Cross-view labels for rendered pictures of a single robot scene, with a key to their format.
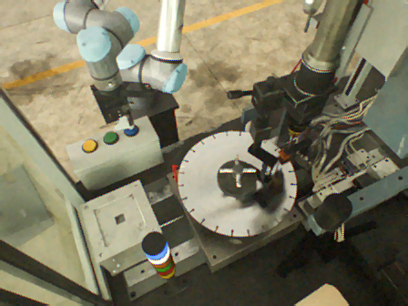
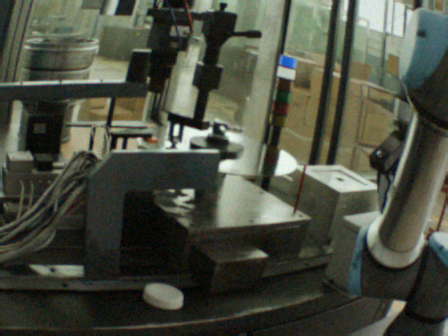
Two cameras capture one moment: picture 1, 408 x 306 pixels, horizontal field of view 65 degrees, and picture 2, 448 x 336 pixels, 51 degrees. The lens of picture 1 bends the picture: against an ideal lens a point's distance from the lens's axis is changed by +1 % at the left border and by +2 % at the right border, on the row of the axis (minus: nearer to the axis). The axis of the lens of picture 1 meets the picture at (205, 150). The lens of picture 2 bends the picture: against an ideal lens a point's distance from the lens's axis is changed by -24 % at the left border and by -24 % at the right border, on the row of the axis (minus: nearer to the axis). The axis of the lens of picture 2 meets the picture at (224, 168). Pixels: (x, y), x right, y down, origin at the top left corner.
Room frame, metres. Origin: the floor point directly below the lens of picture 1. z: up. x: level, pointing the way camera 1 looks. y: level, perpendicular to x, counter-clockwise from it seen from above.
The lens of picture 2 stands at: (1.61, -0.31, 1.25)
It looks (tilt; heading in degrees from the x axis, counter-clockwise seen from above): 15 degrees down; 168
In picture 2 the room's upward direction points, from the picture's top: 11 degrees clockwise
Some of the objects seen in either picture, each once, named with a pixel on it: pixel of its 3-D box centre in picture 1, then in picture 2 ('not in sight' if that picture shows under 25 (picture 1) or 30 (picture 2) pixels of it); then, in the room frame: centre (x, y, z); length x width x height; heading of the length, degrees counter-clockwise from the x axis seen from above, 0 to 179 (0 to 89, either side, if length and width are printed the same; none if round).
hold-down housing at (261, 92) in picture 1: (264, 110); (214, 43); (0.48, -0.14, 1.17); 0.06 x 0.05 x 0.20; 106
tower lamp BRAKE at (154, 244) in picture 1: (155, 245); (288, 61); (0.18, 0.10, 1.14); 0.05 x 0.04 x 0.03; 25
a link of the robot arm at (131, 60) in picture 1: (133, 66); (440, 273); (0.94, 0.26, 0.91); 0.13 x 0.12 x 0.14; 67
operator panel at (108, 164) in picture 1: (117, 154); (383, 248); (0.60, 0.30, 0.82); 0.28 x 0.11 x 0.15; 115
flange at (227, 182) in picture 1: (237, 176); (217, 141); (0.42, -0.08, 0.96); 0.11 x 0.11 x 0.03
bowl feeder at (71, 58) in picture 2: not in sight; (50, 89); (-0.20, -0.57, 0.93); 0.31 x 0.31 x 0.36
